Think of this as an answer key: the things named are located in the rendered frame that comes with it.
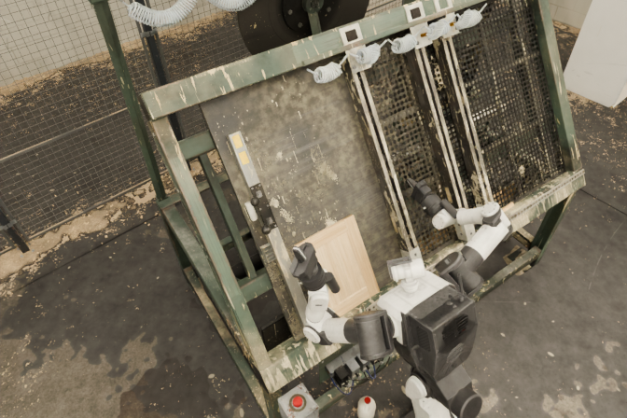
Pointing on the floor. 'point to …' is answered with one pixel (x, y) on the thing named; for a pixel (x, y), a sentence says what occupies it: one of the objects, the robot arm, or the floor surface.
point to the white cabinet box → (603, 39)
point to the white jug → (366, 408)
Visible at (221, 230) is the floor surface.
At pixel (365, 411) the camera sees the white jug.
